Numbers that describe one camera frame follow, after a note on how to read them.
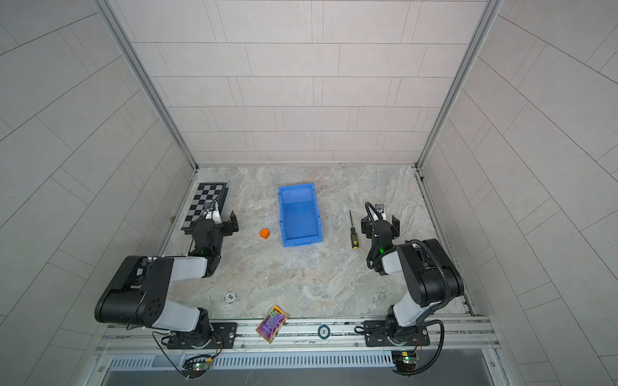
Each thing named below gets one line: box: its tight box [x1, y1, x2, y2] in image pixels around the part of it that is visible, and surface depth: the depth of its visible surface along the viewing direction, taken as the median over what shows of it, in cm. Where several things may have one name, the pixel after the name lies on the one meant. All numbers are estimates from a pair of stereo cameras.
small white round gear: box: [223, 290, 238, 304], surface depth 80 cm
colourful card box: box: [255, 305, 289, 345], surface depth 74 cm
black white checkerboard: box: [181, 182, 230, 235], surface depth 101 cm
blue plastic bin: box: [278, 182, 323, 248], surface depth 102 cm
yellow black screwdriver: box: [349, 209, 359, 251], surface depth 93 cm
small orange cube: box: [259, 227, 271, 240], surface depth 93 cm
